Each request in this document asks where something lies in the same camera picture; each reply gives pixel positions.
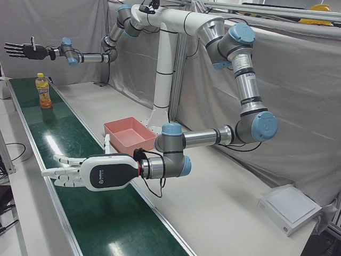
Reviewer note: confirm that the dexterous robot hand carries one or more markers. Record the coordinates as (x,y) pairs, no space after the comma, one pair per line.
(33,52)
(106,173)

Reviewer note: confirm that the orange juice bottle yellow cap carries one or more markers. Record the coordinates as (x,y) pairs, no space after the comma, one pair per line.
(44,92)

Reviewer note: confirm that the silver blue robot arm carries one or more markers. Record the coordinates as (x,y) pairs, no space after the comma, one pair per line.
(93,57)
(247,88)

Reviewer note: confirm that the pink plastic basket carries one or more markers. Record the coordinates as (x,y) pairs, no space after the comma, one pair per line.
(128,134)

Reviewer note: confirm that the green conveyor belt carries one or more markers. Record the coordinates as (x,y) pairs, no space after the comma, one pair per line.
(80,165)

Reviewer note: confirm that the grey backdrop curtain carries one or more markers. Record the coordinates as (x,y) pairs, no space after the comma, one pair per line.
(53,26)

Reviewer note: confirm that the aluminium profile leg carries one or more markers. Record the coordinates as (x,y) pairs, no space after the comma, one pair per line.
(6,154)

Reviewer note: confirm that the white robot torso column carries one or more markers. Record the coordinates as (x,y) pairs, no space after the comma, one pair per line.
(163,66)

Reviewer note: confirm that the flat white box device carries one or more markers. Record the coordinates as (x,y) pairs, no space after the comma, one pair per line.
(290,209)

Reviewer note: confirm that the grey side curtain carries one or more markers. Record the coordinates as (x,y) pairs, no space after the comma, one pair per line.
(293,93)

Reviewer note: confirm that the aluminium overhead beam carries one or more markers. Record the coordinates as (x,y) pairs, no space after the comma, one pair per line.
(266,9)

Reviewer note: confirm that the yellow hard hat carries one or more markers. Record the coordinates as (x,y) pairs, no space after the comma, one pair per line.
(315,22)
(321,7)

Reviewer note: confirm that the aluminium frame post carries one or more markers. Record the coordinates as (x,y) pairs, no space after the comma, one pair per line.
(178,80)

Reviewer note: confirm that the black head camera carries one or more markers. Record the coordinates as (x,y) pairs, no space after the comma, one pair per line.
(146,8)

